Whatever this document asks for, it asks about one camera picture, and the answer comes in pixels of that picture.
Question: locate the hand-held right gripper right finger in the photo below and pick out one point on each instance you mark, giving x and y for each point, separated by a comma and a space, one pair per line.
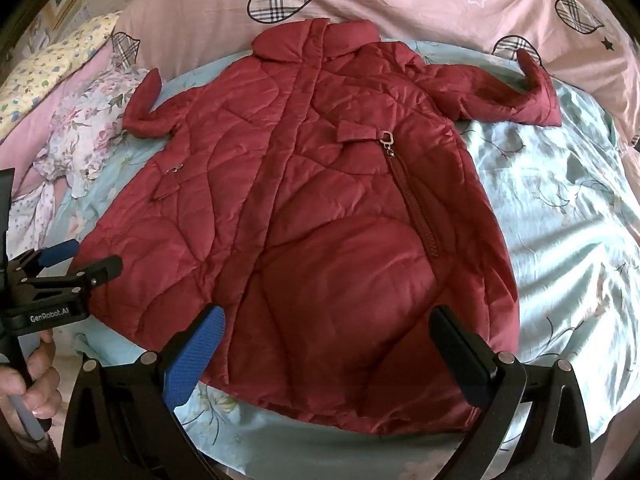
467, 365

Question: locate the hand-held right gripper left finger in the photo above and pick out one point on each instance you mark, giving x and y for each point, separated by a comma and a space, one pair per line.
199, 352

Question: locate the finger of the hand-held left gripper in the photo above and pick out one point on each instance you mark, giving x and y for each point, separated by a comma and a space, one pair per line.
59, 252
100, 270

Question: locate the red quilted coat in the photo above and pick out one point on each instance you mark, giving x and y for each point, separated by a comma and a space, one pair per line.
310, 200

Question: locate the person's left hand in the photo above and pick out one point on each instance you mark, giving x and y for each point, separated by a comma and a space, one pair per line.
37, 385

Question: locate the white floral garment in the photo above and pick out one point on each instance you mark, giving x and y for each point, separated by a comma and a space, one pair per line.
85, 125

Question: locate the light blue floral bedsheet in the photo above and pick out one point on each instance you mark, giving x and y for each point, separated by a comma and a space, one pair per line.
550, 210

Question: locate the yellow floral pillow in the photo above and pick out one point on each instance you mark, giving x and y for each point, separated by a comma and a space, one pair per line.
45, 65

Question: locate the pink duvet with plaid hearts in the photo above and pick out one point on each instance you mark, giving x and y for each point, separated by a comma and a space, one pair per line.
400, 0

